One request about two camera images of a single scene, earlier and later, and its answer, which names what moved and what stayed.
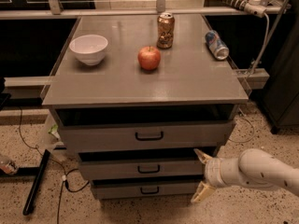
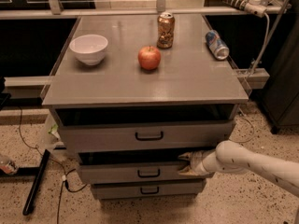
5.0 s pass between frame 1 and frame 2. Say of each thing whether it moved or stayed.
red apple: stayed
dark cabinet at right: stayed
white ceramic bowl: stayed
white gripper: moved
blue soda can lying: stayed
